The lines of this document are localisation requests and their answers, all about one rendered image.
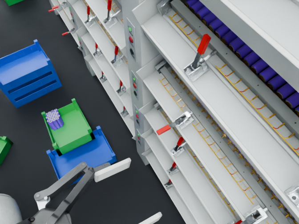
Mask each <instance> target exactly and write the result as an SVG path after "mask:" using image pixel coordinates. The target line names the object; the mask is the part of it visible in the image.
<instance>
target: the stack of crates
mask: <svg viewBox="0 0 299 224"><path fill-rule="evenodd" d="M34 43H35V44H33V45H30V46H28V47H26V48H24V49H21V50H19V51H16V52H14V53H12V54H9V55H7V56H4V57H2V58H0V89H1V90H2V91H3V93H4V94H5V95H6V96H7V97H8V98H9V100H10V101H11V102H12V103H13V105H14V106H15V107H16V108H18V107H20V106H22V105H24V104H26V103H28V102H30V101H32V100H35V99H37V98H39V97H41V96H43V95H45V94H47V93H49V92H51V91H53V90H55V89H57V88H59V87H61V86H62V84H61V82H60V80H59V78H58V75H57V73H56V71H55V69H54V67H53V65H52V63H51V61H50V59H49V58H48V57H47V55H46V54H45V52H44V50H43V49H42V47H41V46H40V45H39V42H38V41H37V39H36V40H34Z"/></svg>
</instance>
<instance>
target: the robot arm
mask: <svg viewBox="0 0 299 224"><path fill-rule="evenodd" d="M130 162H131V159H130V158H127V159H125V160H123V161H120V162H118V163H116V164H113V165H110V163H105V164H102V165H100V166H98V167H95V168H93V167H89V166H88V165H87V163H86V162H81V163H80V164H78V165H77V166H76V167H75V168H73V169H72V170H71V171H69V172H68V173H67V174H66V175H64V176H63V177H62V178H60V179H59V180H58V181H57V182H55V183H54V184H53V185H51V186H50V187H49V188H48V189H45V190H43V191H40V192H37V193H36V194H35V195H34V199H35V201H36V202H37V205H38V208H39V211H38V212H37V213H36V214H35V215H34V216H32V217H30V218H27V219H25V220H23V219H22V214H21V212H20V209H19V206H18V204H17V202H16V201H15V200H14V199H13V198H12V197H11V196H9V195H7V194H2V193H0V224H72V220H71V216H70V214H69V212H70V211H71V209H72V207H73V206H74V204H75V203H76V202H77V200H78V199H79V198H80V196H81V195H82V193H83V192H84V191H85V189H86V188H87V187H88V186H89V184H90V183H91V181H92V180H93V179H94V180H95V182H98V181H100V180H103V179H105V178H107V177H109V176H111V175H114V174H116V173H118V172H120V171H123V170H125V169H127V168H129V166H130ZM82 175H83V177H82V178H81V179H80V181H79V182H78V183H77V185H76V186H75V187H74V189H73V190H72V191H71V192H70V194H69V195H68V196H67V197H66V199H65V200H63V201H62V203H61V204H60V205H59V206H58V208H57V209H51V208H46V207H47V205H48V204H50V202H51V200H52V199H54V198H55V197H56V196H58V195H59V194H60V193H61V192H63V191H64V190H65V189H66V188H67V187H68V186H70V185H71V184H72V183H73V182H75V181H76V180H77V179H78V178H80V177H81V176H82ZM161 217H162V214H161V212H158V213H157V214H155V215H153V216H151V217H150V218H148V219H146V220H145V221H143V222H141V223H139V224H153V223H155V222H157V221H158V220H159V219H160V218H161Z"/></svg>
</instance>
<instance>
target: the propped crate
mask: <svg viewBox="0 0 299 224"><path fill-rule="evenodd" d="M71 100H72V103H71V104H68V105H66V106H64V107H62V108H60V109H58V112H59V114H60V115H61V118H62V120H63V122H64V124H63V127H60V128H59V129H57V130H53V129H51V127H50V126H49V124H48V122H47V119H46V113H45V112H42V113H41V114H42V116H43V118H44V121H45V124H46V127H47V129H48V132H49V135H50V138H51V141H52V145H53V147H54V149H55V151H56V152H57V154H58V156H61V155H64V154H66V153H68V152H69V151H72V150H74V149H76V148H77V147H80V146H82V145H84V144H85V143H88V142H90V141H92V140H94V139H95V136H94V134H93V132H92V129H91V127H90V126H89V124H88V122H87V120H86V118H85V117H84V115H83V113H82V111H81V109H80V108H79V106H78V104H77V102H76V100H75V98H73V99H71Z"/></svg>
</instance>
